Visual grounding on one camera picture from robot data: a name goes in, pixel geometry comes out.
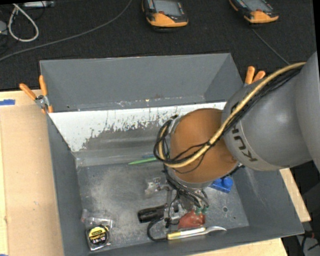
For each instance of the yellow and black tape measure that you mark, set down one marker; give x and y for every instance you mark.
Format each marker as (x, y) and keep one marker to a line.
(97, 236)

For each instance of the clear plastic packet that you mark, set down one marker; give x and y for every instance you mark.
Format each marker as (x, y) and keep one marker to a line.
(153, 185)

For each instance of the grey metal bin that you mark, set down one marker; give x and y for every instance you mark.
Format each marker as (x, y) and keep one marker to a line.
(121, 190)

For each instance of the blue toy brick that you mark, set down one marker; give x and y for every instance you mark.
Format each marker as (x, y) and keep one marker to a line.
(223, 185)

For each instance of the green pen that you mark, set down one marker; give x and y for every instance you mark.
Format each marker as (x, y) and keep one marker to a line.
(142, 161)

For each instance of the brown cardboard board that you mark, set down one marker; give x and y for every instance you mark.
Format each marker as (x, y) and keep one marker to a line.
(27, 179)

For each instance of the black cylindrical thing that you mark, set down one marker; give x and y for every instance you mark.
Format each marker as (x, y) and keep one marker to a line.
(151, 214)

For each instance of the red toy food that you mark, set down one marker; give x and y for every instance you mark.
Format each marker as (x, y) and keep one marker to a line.
(191, 220)

